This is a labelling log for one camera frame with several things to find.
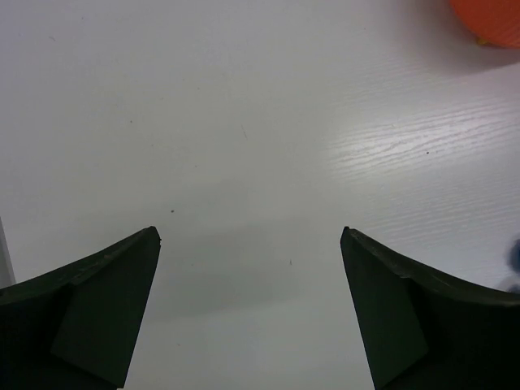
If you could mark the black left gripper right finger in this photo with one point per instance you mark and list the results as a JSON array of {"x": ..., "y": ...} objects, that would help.
[{"x": 425, "y": 329}]

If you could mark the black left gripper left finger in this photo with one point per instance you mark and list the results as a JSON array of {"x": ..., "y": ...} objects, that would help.
[{"x": 76, "y": 327}]

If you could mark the orange round divided container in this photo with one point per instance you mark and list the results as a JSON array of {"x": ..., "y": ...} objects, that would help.
[{"x": 495, "y": 22}]

